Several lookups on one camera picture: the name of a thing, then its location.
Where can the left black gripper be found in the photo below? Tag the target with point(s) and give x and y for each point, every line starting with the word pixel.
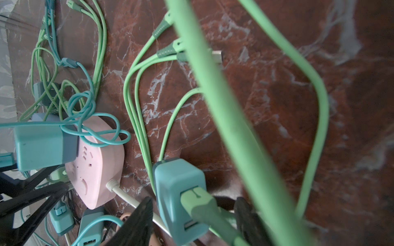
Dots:
pixel 23 193

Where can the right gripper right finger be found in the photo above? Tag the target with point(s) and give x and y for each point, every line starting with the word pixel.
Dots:
pixel 249 224

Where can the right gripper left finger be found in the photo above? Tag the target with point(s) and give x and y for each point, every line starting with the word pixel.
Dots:
pixel 137 229

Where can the pink power strip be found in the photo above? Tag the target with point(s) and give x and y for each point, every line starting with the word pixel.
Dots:
pixel 92 169

